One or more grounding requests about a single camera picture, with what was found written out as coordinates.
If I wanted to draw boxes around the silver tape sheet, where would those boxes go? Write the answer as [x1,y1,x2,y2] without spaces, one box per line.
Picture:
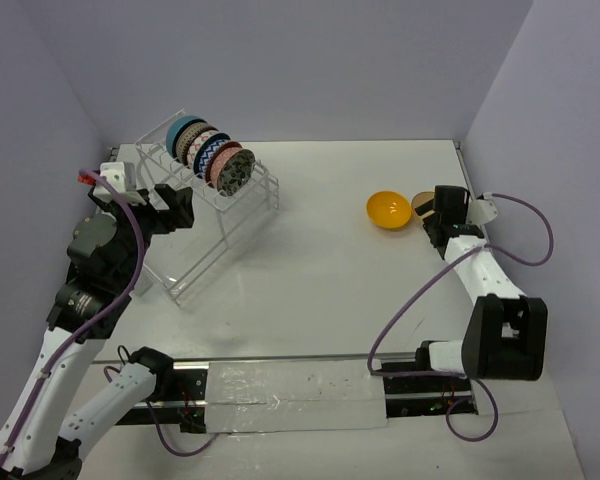
[204,360,387,433]

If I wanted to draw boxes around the teal blue bowl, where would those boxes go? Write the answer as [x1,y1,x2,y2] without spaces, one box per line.
[165,115,205,157]

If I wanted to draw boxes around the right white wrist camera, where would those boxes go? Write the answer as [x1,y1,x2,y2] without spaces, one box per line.
[466,192,499,227]

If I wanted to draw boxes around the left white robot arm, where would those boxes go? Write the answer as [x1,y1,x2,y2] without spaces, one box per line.
[0,184,194,479]

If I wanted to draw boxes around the orange red patterned bowl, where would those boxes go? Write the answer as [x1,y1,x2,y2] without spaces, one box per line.
[206,141,242,189]

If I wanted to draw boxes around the white wire dish rack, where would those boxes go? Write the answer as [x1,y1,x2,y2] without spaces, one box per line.
[109,110,279,304]

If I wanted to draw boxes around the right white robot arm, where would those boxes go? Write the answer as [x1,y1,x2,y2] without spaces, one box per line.
[414,185,548,391]

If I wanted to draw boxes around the black white floral bowl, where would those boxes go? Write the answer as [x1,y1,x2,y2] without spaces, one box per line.
[216,147,255,197]

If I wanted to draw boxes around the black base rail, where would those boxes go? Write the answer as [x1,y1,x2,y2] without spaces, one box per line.
[120,354,477,434]

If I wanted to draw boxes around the yellow bowl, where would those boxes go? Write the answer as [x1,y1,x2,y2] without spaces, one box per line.
[366,191,412,230]

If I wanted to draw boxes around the tan beige bowl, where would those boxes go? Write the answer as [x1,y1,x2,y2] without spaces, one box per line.
[411,191,435,223]

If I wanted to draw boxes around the blue triangle pattern bowl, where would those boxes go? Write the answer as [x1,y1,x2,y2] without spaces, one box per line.
[193,132,230,179]

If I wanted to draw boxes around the dark brown cream bowl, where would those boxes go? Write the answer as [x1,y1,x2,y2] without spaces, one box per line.
[176,122,215,166]

